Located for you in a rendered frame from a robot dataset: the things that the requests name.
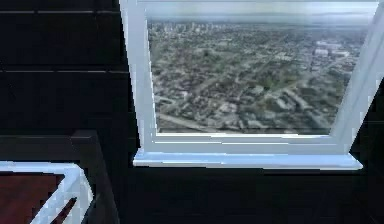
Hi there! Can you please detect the white framed window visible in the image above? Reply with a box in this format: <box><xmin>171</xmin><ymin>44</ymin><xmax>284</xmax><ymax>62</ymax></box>
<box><xmin>118</xmin><ymin>0</ymin><xmax>384</xmax><ymax>171</ymax></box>

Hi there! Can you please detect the black framed bed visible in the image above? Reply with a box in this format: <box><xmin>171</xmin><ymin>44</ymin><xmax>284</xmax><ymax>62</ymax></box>
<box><xmin>0</xmin><ymin>130</ymin><xmax>121</xmax><ymax>224</ymax></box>

